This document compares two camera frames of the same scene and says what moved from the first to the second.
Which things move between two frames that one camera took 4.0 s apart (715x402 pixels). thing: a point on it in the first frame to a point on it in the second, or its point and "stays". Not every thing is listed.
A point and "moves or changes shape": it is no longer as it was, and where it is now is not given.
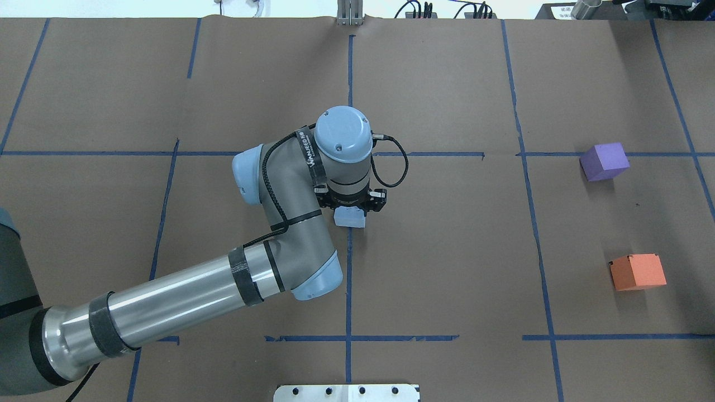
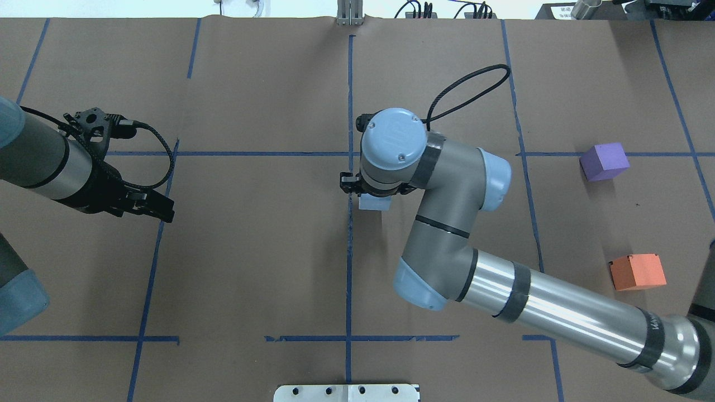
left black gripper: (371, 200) to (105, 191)
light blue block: (349, 216) moves or changes shape
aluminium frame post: (349, 13) stays
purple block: (604, 161) stays
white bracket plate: (346, 393) stays
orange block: (637, 272) stays
